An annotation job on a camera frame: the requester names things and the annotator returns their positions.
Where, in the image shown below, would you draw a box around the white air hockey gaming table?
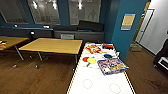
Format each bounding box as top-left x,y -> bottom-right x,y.
66,41 -> 136,94

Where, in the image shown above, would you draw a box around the orange snack box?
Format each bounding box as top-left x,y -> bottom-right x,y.
85,43 -> 102,55

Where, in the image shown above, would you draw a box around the dark grey sofa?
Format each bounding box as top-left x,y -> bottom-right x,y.
0,25 -> 106,44

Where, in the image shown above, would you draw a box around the red table tennis paddle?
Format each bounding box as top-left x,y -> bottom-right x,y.
82,56 -> 92,64

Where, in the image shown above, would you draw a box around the yellow table tennis paddle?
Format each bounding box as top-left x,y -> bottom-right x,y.
86,57 -> 97,68

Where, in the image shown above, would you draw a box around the white label box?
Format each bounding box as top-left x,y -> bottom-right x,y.
60,33 -> 75,40

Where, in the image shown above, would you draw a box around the black sofa cushion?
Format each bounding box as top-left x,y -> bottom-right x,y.
77,19 -> 105,33

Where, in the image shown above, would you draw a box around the red and black box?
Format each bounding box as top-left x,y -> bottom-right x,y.
101,43 -> 114,50

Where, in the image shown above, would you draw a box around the dark blue paddle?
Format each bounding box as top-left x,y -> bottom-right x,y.
103,53 -> 114,60

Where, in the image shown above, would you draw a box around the large wooden table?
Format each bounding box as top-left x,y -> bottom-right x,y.
18,37 -> 84,69

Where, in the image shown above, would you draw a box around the interior glass window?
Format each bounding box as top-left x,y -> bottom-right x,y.
68,0 -> 102,26
26,0 -> 61,26
0,0 -> 26,25

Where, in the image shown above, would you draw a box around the cardboard box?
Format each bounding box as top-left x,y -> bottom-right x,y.
129,43 -> 143,53

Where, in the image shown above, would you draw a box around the small black round object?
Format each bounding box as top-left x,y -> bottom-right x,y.
29,30 -> 36,38

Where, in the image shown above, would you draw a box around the wooden table with orange items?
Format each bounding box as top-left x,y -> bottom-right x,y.
0,35 -> 30,62

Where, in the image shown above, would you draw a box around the black wheeled cart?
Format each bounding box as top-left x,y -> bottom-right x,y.
153,43 -> 168,72

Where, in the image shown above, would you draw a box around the orange items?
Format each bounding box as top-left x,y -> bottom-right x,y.
0,39 -> 8,48

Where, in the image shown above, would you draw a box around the yellow wall poster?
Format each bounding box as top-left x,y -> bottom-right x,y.
120,13 -> 136,32

